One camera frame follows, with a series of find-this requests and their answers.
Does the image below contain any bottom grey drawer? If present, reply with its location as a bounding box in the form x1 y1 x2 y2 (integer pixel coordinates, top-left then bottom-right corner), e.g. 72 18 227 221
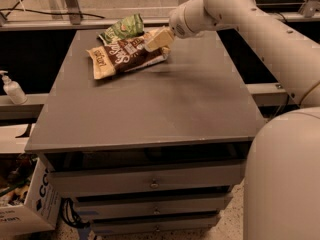
91 213 220 235

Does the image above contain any green jalapeno chip bag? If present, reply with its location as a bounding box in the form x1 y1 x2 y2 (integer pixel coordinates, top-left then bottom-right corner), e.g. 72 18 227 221
98 14 144 45

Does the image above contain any yellow foam padded gripper finger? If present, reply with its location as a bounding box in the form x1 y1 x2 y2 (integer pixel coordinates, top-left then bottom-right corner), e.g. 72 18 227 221
144 27 174 52

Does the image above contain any white pump dispenser bottle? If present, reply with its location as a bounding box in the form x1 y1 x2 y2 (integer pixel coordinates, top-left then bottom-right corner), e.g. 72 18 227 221
0 70 27 105

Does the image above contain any grey drawer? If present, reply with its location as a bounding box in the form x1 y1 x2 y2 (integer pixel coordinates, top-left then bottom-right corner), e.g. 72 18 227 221
74 193 233 220
49 160 246 197
91 213 220 235

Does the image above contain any middle grey drawer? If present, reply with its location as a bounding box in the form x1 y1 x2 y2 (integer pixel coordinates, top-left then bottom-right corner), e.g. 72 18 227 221
74 193 233 220

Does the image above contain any black cable on floor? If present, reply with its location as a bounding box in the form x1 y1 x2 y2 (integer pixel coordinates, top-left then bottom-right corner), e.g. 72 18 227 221
0 7 106 20

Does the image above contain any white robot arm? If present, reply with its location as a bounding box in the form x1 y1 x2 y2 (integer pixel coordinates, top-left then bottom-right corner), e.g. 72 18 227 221
169 0 320 240

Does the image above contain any black cable bundle under cabinet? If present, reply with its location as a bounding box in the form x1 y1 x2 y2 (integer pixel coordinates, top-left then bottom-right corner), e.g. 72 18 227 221
60 197 92 230

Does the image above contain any brown sea salt chip bag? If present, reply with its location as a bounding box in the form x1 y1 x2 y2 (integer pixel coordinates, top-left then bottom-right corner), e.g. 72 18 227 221
88 32 173 80

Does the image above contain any grey drawer cabinet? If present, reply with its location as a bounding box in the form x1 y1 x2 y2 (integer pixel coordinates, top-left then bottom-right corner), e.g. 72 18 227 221
26 30 264 226

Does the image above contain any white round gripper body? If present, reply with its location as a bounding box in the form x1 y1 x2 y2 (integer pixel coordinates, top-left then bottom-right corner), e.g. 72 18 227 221
169 5 192 39

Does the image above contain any white cardboard box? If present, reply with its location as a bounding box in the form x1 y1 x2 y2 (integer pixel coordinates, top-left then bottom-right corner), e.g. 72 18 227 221
0 124 61 237

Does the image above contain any top grey drawer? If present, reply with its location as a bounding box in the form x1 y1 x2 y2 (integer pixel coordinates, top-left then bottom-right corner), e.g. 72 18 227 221
49 160 246 197

